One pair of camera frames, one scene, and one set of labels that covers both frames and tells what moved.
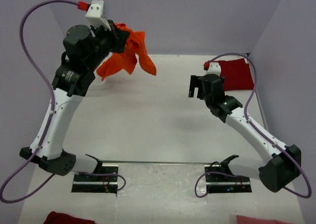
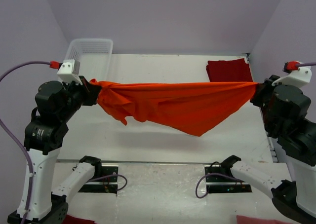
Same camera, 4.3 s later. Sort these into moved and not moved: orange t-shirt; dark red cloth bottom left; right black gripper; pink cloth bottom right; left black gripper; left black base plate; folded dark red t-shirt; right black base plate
Moved: orange t-shirt; left black gripper; right black gripper
Not moved: folded dark red t-shirt; dark red cloth bottom left; left black base plate; right black base plate; pink cloth bottom right
